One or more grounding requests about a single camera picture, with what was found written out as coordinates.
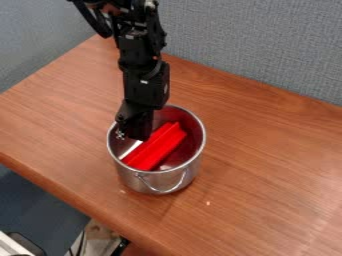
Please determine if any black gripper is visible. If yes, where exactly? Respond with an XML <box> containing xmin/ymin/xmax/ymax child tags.
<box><xmin>115</xmin><ymin>62</ymin><xmax>170</xmax><ymax>141</ymax></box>

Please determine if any red star-shaped block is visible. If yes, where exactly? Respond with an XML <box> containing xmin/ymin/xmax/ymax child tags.
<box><xmin>122</xmin><ymin>122</ymin><xmax>187</xmax><ymax>171</ymax></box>

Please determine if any metal pot with handle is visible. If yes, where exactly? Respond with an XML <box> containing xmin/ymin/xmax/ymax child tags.
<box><xmin>107</xmin><ymin>105</ymin><xmax>206</xmax><ymax>195</ymax></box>

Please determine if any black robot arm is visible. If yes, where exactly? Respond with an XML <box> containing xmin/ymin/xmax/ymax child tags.
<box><xmin>67</xmin><ymin>0</ymin><xmax>170</xmax><ymax>141</ymax></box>

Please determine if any white object at corner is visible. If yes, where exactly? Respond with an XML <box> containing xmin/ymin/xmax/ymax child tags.
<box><xmin>0</xmin><ymin>231</ymin><xmax>45</xmax><ymax>256</ymax></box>

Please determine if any table leg frame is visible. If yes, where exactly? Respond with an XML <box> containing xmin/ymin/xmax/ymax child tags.
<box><xmin>64</xmin><ymin>219</ymin><xmax>130</xmax><ymax>256</ymax></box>

